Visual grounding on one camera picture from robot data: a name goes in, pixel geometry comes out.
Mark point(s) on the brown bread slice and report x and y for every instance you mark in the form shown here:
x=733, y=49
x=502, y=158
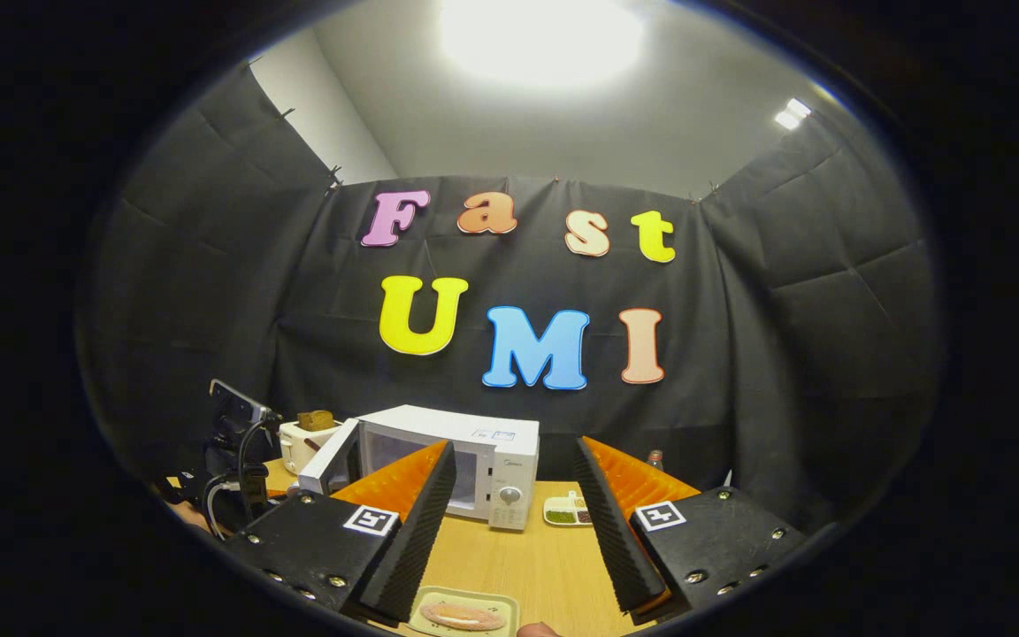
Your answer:
x=316, y=420

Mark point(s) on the white divided dish with beans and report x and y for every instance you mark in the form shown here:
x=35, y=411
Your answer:
x=561, y=510

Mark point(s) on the white microwave oven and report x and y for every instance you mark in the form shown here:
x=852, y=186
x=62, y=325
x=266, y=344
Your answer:
x=439, y=425

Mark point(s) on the clear plastic water bottle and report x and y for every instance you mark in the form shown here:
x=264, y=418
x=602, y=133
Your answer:
x=655, y=460

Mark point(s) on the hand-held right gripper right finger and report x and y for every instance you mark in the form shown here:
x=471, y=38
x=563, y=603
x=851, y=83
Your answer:
x=620, y=540

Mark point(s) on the large ceiling light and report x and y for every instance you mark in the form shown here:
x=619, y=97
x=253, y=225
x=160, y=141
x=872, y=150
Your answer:
x=540, y=40

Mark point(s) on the white toaster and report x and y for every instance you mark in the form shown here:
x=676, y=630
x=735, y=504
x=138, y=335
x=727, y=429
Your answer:
x=295, y=451

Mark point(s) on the small ceiling light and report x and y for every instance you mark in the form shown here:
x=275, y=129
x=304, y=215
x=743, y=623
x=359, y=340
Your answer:
x=792, y=113

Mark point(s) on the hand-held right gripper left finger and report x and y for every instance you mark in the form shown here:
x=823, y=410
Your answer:
x=417, y=540

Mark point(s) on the pale green tray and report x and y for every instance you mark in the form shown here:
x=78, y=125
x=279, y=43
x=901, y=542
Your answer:
x=509, y=606

